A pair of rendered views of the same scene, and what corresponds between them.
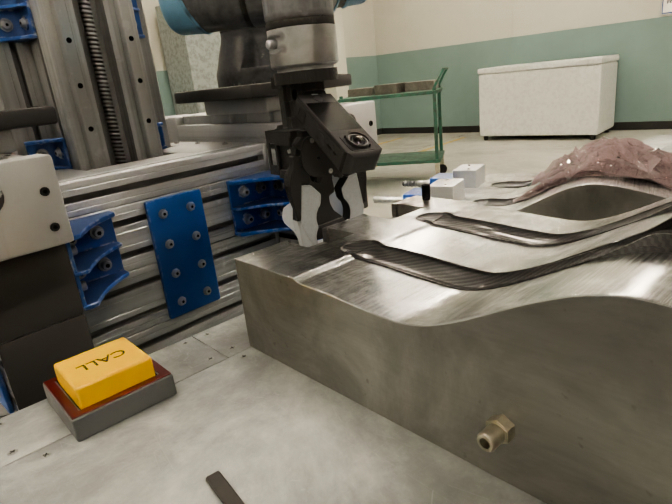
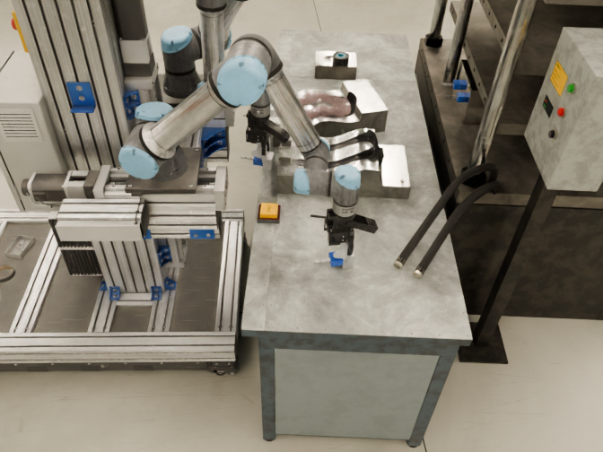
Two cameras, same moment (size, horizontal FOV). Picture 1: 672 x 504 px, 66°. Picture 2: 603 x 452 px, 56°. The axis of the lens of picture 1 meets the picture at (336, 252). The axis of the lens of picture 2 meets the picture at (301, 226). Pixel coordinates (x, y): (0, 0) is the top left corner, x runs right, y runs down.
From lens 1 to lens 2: 1.85 m
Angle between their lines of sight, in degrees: 48
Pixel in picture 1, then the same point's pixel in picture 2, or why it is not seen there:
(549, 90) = not seen: outside the picture
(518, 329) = not seen: hidden behind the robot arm
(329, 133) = (280, 134)
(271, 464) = (316, 210)
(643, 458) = (368, 186)
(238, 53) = (187, 85)
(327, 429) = (317, 201)
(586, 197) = (321, 124)
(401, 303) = not seen: hidden behind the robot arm
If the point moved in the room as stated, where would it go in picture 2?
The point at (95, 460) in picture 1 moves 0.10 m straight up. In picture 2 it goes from (287, 223) to (288, 203)
